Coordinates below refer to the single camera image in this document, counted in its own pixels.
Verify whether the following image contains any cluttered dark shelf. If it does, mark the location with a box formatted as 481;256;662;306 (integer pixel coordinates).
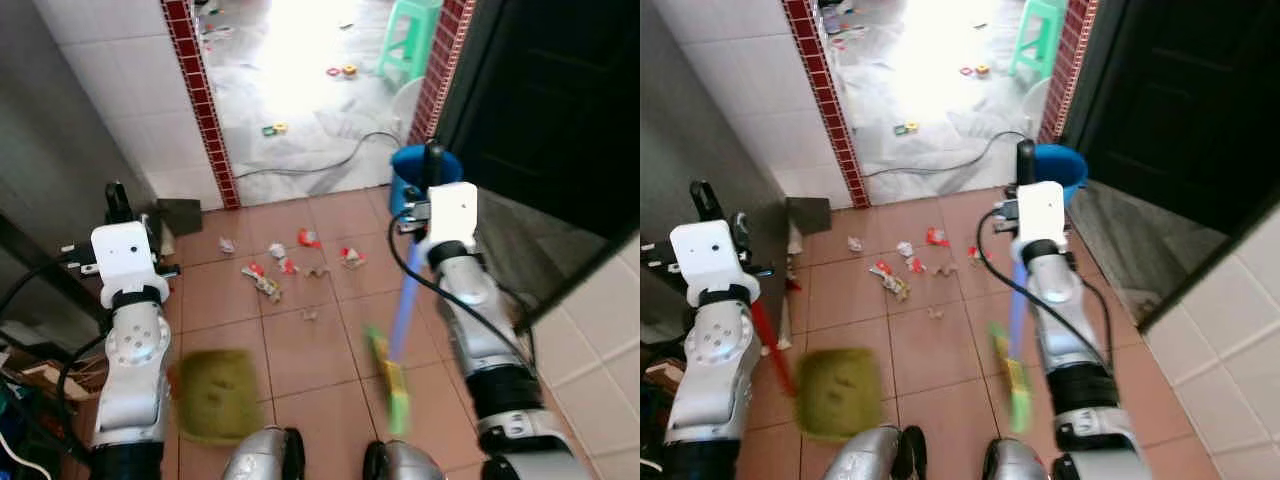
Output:
0;215;109;480

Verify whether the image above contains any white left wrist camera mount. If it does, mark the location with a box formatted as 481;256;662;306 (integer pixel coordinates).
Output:
668;220;752;303
90;222;161;307

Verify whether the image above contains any white round basin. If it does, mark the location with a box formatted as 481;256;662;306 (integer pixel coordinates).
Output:
391;78;427;132
1021;78;1052;132

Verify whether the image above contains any dark grey metal plate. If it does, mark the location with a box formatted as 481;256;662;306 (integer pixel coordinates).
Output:
154;198;205;239
785;197;834;237

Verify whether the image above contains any olive dustpan with red handle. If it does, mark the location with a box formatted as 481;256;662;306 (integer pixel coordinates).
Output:
172;348;266;448
750;298;889;443

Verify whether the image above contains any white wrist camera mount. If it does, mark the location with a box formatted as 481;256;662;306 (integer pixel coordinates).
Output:
668;220;752;303
425;182;479;251
90;222;161;307
1015;181;1068;247

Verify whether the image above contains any thin black floor cable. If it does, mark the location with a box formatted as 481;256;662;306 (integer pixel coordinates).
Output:
864;129;1003;180
234;130;403;182

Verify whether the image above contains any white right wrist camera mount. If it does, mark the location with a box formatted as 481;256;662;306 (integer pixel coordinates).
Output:
425;182;479;251
1015;181;1068;247

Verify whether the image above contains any blue handled green broom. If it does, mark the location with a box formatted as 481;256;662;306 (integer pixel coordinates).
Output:
362;245;426;438
988;260;1037;434

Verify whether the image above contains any silver robot leg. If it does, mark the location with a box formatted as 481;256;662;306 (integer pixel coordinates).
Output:
221;427;306;480
361;440;448;480
981;437;1053;480
824;425;927;480

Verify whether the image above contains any silver left robot leg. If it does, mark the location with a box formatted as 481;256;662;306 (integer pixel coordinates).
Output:
221;427;306;480
824;425;927;480

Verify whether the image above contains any silver right robot leg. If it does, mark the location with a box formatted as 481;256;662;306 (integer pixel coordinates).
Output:
361;440;448;480
981;437;1053;480

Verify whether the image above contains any green plastic stool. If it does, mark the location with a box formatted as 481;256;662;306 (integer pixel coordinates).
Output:
377;0;442;87
1009;0;1067;83

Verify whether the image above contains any blue plastic bucket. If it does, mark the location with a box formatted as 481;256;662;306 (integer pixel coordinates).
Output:
390;145;465;217
1032;144;1090;207

